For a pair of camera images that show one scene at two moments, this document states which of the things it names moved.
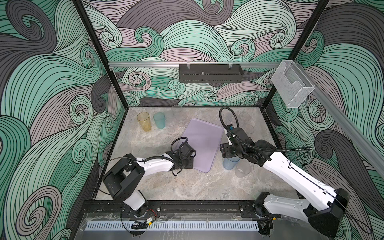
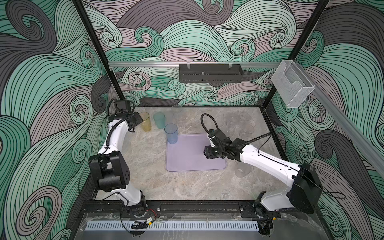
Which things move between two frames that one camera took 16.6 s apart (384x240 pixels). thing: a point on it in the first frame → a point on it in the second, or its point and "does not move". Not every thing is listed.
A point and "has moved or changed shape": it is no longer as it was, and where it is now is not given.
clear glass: [243, 168] does not move
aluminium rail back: [198, 64] does not move
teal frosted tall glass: [160, 118] does not move
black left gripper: [190, 164] → [137, 118]
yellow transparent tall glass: [143, 117] does not move
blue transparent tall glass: [230, 163] → [171, 129]
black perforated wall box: [210, 73] does not move
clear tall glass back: [178, 112] does not move
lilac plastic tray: [205, 138] has moved or changed shape
